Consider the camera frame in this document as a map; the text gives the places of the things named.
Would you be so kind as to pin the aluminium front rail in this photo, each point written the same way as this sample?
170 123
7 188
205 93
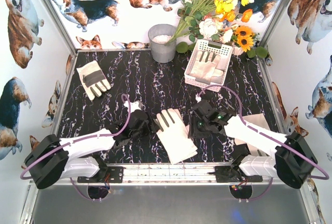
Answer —
146 173

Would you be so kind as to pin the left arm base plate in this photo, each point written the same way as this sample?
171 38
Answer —
111 174

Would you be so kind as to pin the green moss ball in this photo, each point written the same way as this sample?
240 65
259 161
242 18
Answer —
182 47
259 51

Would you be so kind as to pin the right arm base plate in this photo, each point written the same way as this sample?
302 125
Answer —
233 173

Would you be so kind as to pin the artificial flower bouquet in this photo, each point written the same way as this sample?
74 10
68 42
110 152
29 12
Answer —
211 19

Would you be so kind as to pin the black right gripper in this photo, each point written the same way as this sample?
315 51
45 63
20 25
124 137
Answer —
193 124

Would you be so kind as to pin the white perforated storage basket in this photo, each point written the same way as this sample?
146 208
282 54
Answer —
225 51

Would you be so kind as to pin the sunflower pot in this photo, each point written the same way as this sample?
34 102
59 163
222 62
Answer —
244 39

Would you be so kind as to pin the grey metal bucket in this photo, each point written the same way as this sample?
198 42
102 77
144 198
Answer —
162 44

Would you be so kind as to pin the white glove with green fingers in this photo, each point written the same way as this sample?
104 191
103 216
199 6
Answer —
205 64

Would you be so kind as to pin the green moss ball right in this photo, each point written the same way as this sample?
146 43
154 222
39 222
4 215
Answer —
259 51

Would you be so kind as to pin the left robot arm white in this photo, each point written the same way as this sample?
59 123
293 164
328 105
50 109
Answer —
58 158

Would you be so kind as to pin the white grey glove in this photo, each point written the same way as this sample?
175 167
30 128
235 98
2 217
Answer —
173 135
93 80

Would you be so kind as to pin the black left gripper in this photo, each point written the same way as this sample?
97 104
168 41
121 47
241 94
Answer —
149 124

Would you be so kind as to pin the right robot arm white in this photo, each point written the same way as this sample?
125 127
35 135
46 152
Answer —
264 153

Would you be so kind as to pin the green moss ball left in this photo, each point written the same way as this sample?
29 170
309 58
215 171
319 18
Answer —
182 47

